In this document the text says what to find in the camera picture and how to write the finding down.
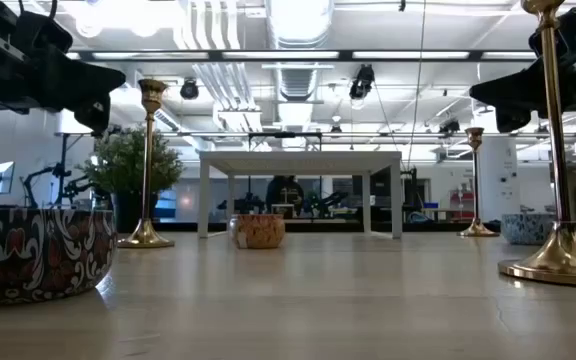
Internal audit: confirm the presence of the orange patterned candle tin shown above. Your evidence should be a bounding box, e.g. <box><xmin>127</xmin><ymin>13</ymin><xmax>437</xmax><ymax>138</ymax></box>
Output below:
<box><xmin>228</xmin><ymin>213</ymin><xmax>286</xmax><ymax>250</ymax></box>

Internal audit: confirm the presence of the red storage shelf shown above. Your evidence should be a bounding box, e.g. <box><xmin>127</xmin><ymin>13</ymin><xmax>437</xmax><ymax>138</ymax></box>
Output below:
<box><xmin>449</xmin><ymin>187</ymin><xmax>474</xmax><ymax>222</ymax></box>

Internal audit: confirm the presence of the white round column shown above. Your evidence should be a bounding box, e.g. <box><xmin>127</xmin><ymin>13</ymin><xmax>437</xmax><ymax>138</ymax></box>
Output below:
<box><xmin>478</xmin><ymin>135</ymin><xmax>519</xmax><ymax>224</ymax></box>

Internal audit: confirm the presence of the person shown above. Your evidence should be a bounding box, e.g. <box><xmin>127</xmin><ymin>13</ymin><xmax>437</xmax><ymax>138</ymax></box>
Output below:
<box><xmin>265</xmin><ymin>174</ymin><xmax>305</xmax><ymax>217</ymax></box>

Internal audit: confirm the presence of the thin black hanging cable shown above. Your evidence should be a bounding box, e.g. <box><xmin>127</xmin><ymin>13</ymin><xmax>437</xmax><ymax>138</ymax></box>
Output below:
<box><xmin>406</xmin><ymin>0</ymin><xmax>428</xmax><ymax>171</ymax></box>

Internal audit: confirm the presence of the green plant in black pot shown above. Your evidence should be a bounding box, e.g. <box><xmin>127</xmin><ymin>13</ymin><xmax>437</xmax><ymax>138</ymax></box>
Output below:
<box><xmin>75</xmin><ymin>127</ymin><xmax>185</xmax><ymax>235</ymax></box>

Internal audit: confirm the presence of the blue white patterned candle tin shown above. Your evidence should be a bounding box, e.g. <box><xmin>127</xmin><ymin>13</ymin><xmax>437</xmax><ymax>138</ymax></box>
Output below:
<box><xmin>500</xmin><ymin>213</ymin><xmax>555</xmax><ymax>246</ymax></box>

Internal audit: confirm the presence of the brass candlestick holder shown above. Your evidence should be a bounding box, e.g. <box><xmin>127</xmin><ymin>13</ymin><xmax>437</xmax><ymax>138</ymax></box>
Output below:
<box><xmin>497</xmin><ymin>0</ymin><xmax>576</xmax><ymax>289</ymax></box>
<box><xmin>116</xmin><ymin>78</ymin><xmax>176</xmax><ymax>250</ymax></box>
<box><xmin>457</xmin><ymin>126</ymin><xmax>500</xmax><ymax>238</ymax></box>

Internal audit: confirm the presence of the black ceiling spotlight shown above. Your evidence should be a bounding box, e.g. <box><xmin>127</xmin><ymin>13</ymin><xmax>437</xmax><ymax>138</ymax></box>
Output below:
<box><xmin>348</xmin><ymin>63</ymin><xmax>376</xmax><ymax>100</ymax></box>
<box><xmin>179</xmin><ymin>78</ymin><xmax>200</xmax><ymax>101</ymax></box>

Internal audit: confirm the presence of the white perforated riser shelf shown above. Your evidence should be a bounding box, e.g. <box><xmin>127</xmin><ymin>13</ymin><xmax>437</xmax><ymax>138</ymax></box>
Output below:
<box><xmin>197</xmin><ymin>150</ymin><xmax>403</xmax><ymax>240</ymax></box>

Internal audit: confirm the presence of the white computer monitor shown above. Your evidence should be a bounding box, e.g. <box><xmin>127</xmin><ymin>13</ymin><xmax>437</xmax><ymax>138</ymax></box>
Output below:
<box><xmin>0</xmin><ymin>160</ymin><xmax>16</xmax><ymax>196</ymax></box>

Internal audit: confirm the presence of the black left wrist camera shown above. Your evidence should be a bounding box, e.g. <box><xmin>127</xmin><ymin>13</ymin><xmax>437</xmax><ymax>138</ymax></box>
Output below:
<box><xmin>15</xmin><ymin>9</ymin><xmax>74</xmax><ymax>54</ymax></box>

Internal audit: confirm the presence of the black table edge rail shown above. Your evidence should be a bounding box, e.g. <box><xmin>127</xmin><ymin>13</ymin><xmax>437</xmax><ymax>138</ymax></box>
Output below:
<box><xmin>152</xmin><ymin>220</ymin><xmax>504</xmax><ymax>234</ymax></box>

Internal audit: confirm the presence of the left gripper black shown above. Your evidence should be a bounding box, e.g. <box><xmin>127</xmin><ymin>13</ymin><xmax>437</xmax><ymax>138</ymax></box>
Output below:
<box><xmin>0</xmin><ymin>0</ymin><xmax>127</xmax><ymax>135</ymax></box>

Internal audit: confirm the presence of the dark red floral candle tin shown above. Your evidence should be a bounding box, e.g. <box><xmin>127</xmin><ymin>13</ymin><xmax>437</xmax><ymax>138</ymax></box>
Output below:
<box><xmin>0</xmin><ymin>207</ymin><xmax>118</xmax><ymax>307</ymax></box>

